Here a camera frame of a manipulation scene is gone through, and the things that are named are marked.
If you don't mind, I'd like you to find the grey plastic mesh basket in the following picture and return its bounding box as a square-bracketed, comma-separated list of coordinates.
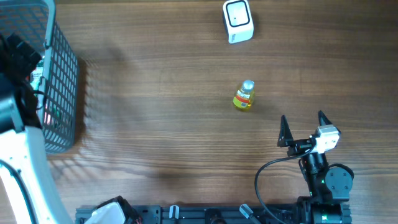
[1, 0, 79, 154]

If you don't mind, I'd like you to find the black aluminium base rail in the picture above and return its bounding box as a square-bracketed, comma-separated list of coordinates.
[74, 203, 352, 224]

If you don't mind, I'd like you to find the white barcode scanner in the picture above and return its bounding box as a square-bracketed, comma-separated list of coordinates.
[223, 0, 254, 44]

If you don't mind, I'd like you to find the green 3M gloves package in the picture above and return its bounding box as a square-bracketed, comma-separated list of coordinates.
[29, 58, 44, 90]

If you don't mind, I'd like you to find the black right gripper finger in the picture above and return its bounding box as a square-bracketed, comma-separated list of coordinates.
[278, 115, 294, 142]
[318, 110, 333, 126]

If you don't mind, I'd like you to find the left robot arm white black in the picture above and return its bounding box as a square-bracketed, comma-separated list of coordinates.
[1, 73, 73, 223]

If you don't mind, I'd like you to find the yellow oil bottle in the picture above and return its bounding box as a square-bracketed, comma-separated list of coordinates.
[233, 80, 255, 111]

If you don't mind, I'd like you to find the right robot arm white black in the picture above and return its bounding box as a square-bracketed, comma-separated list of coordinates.
[277, 111, 354, 224]

